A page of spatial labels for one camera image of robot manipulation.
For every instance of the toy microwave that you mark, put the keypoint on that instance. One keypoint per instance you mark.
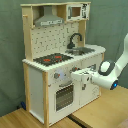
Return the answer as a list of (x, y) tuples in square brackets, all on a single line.
[(78, 11)]

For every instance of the grey range hood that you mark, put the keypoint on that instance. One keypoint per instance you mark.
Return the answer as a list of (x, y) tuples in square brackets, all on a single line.
[(49, 18)]

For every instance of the red left stove knob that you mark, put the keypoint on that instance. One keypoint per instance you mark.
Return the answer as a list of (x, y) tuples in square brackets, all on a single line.
[(56, 75)]

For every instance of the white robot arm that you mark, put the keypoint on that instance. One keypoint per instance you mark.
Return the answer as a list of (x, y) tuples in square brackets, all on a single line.
[(107, 75)]

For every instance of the black toy faucet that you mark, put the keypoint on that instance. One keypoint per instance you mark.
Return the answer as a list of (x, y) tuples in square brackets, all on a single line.
[(73, 40)]

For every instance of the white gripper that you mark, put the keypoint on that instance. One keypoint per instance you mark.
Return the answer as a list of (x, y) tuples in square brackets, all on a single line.
[(84, 76)]

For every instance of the toy oven door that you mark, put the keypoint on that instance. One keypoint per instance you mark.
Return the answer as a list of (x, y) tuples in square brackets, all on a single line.
[(64, 97)]

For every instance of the wooden toy kitchen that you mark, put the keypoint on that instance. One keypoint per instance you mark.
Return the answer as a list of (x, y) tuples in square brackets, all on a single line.
[(40, 84)]

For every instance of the grey toy sink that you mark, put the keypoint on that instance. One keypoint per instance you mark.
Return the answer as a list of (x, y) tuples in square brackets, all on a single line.
[(79, 51)]

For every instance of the black toy stovetop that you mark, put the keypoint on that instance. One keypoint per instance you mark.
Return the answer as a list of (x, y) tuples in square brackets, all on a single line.
[(52, 59)]

